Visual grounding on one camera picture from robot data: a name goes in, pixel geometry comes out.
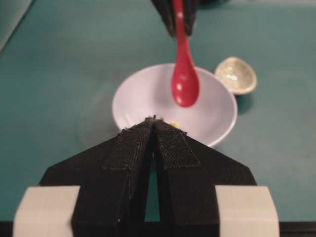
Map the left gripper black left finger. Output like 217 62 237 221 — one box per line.
13 115 155 237

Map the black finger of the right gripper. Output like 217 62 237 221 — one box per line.
183 0 198 35
151 0 175 38

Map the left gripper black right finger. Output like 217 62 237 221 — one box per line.
153 118 280 237

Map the red plastic soup spoon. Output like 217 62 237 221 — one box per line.
171 0 199 107

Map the speckled ceramic spoon rest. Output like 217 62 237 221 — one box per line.
215 56 257 95

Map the white round bowl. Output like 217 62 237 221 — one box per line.
112 64 237 147

